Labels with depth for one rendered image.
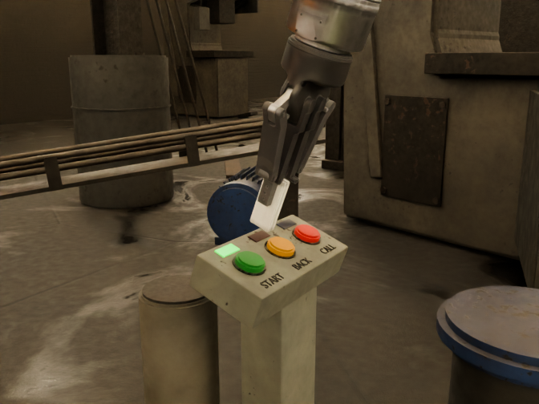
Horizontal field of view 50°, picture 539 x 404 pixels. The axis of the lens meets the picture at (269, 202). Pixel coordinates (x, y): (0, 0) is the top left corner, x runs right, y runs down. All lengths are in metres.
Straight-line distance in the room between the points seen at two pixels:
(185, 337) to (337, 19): 0.50
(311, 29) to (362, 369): 1.26
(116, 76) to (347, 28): 2.82
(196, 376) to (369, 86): 2.22
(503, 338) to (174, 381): 0.52
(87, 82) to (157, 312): 2.68
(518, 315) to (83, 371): 1.19
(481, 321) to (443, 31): 1.94
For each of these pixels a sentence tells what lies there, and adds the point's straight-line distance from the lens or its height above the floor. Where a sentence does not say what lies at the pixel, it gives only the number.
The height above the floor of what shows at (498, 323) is 0.43.
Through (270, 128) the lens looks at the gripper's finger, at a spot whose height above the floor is 0.79.
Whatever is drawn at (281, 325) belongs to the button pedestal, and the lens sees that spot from 0.79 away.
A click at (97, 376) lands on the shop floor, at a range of 1.75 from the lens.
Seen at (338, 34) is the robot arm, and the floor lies 0.89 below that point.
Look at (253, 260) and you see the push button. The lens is 0.75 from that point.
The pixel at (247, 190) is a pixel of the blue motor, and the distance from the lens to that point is 2.51.
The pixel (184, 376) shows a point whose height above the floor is 0.40.
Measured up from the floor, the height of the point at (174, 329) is 0.48.
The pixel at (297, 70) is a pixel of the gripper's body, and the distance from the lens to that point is 0.63.
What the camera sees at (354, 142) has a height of 0.44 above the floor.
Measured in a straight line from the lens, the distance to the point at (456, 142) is 2.71.
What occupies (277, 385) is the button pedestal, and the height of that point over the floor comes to 0.42.
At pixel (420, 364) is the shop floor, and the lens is 1.79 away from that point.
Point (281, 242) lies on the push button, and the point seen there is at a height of 0.61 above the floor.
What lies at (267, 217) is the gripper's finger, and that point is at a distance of 0.71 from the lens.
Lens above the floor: 0.86
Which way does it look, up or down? 14 degrees down
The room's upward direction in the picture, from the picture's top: straight up
